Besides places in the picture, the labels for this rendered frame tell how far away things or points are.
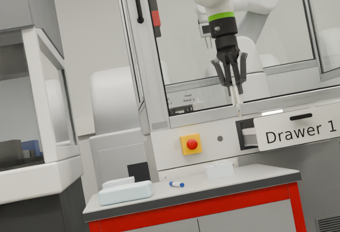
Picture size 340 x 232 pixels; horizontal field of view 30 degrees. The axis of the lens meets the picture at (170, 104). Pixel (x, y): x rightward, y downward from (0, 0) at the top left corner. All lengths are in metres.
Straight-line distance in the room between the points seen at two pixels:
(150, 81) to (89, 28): 3.37
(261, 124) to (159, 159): 0.48
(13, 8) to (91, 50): 3.53
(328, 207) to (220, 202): 0.78
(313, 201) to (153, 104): 0.71
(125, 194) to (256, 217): 0.38
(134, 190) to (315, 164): 0.90
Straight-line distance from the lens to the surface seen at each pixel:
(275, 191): 1.84
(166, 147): 2.38
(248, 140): 2.33
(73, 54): 5.71
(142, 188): 1.81
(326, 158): 2.50
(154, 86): 2.38
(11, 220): 2.24
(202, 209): 1.81
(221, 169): 2.07
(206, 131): 2.39
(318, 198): 2.49
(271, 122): 2.09
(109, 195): 1.83
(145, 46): 2.40
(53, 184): 2.14
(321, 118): 2.14
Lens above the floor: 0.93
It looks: 3 degrees up
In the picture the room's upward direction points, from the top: 10 degrees counter-clockwise
